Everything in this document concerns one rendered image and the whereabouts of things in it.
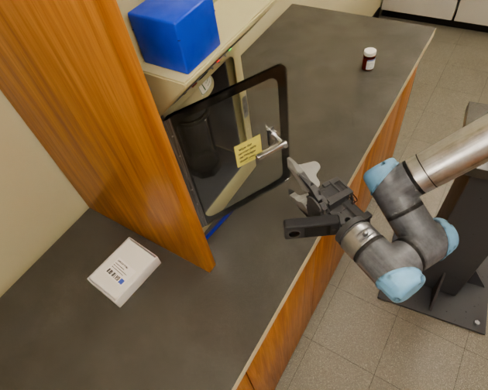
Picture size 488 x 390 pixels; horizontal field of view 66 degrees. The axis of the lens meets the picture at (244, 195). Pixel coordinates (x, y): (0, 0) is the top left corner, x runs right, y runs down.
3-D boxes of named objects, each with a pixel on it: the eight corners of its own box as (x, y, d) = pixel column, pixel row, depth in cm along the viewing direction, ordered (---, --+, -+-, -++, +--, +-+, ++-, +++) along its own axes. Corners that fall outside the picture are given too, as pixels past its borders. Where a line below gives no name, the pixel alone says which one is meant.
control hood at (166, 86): (150, 114, 73) (132, 69, 66) (238, 31, 89) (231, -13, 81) (197, 130, 69) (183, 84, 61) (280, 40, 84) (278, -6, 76)
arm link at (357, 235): (351, 267, 75) (355, 246, 69) (335, 251, 78) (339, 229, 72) (379, 248, 77) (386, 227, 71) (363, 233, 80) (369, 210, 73)
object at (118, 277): (92, 285, 105) (86, 278, 102) (133, 243, 112) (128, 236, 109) (120, 308, 100) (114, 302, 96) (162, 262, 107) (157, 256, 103)
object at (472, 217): (491, 249, 197) (599, 117, 126) (484, 335, 172) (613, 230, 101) (396, 223, 213) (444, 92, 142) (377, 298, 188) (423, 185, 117)
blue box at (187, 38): (144, 63, 66) (125, 12, 59) (178, 34, 71) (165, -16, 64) (188, 75, 62) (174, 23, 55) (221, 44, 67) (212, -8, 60)
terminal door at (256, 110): (201, 226, 107) (159, 118, 75) (289, 177, 114) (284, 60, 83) (202, 228, 106) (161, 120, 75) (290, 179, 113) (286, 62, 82)
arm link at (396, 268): (422, 290, 71) (389, 313, 69) (380, 249, 78) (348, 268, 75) (437, 269, 65) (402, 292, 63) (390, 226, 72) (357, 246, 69)
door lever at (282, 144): (247, 152, 95) (246, 145, 93) (278, 135, 97) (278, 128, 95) (259, 164, 92) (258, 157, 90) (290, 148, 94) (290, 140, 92)
